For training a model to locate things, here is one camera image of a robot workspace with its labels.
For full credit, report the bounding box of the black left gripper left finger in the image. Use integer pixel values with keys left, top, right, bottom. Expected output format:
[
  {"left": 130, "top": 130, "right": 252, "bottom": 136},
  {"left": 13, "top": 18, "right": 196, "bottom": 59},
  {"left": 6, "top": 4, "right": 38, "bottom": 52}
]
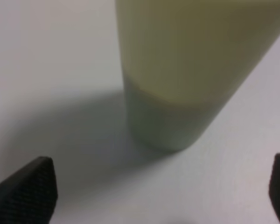
[{"left": 0, "top": 157, "right": 58, "bottom": 224}]

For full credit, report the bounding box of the light green plastic cup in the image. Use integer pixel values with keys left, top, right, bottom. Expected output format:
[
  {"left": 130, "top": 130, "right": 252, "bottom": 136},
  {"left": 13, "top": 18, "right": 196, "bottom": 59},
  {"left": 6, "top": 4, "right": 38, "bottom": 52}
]
[{"left": 115, "top": 0, "right": 280, "bottom": 152}]

